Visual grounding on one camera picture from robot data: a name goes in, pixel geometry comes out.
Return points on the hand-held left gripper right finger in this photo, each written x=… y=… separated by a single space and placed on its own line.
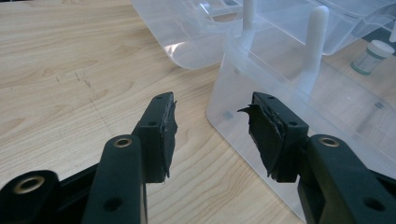
x=280 y=140

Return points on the clear plastic storage box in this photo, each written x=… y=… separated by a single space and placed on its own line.
x=336 y=118

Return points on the small white bottle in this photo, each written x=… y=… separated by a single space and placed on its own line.
x=372 y=56

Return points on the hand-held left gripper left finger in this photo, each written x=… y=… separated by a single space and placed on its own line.
x=154 y=140

